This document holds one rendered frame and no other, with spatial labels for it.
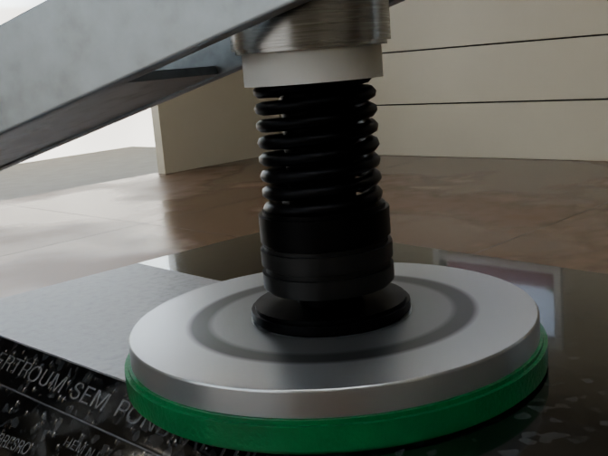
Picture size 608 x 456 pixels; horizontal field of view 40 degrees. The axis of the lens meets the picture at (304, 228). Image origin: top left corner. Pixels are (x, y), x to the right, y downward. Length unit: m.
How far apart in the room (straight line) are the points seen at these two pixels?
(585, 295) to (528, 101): 6.90
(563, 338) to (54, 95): 0.29
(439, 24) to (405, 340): 7.50
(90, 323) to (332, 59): 0.27
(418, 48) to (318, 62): 7.63
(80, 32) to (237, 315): 0.17
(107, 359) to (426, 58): 7.53
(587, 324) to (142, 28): 0.29
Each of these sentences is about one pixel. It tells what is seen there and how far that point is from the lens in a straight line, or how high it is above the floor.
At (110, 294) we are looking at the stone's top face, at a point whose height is 0.82.
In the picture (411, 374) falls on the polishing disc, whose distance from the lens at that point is 0.36.
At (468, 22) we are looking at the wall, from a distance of 7.69.
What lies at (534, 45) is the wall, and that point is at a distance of 7.36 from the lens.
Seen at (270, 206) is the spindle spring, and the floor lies 0.91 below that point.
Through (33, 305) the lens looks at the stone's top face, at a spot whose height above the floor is 0.82.
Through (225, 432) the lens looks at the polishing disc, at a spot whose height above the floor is 0.83.
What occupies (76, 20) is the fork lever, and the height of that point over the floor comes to 1.01.
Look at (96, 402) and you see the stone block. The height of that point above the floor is 0.81.
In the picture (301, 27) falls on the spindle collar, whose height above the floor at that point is 1.00.
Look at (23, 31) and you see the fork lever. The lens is 0.44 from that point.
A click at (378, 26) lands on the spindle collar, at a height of 0.99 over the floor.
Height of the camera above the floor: 0.98
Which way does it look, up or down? 11 degrees down
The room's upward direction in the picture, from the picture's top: 5 degrees counter-clockwise
